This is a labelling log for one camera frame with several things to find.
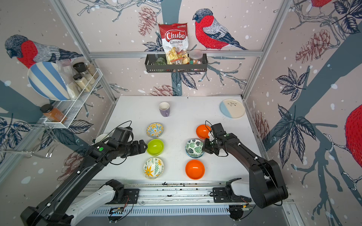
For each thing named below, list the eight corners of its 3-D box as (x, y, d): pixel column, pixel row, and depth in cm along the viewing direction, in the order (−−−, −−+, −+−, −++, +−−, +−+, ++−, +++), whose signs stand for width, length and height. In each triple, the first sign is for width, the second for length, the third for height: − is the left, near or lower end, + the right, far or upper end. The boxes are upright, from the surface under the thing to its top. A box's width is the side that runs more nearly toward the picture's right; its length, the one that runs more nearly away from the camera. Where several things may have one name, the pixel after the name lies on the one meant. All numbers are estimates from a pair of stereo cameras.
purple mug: (160, 119, 109) (158, 111, 101) (161, 109, 116) (159, 101, 108) (170, 119, 109) (168, 111, 101) (170, 109, 116) (169, 101, 108)
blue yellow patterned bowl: (146, 137, 97) (144, 135, 94) (148, 125, 104) (147, 122, 101) (162, 137, 97) (162, 135, 94) (164, 125, 104) (163, 122, 101)
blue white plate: (222, 118, 110) (222, 116, 109) (218, 100, 123) (218, 99, 121) (247, 118, 110) (248, 116, 108) (240, 100, 123) (241, 99, 121)
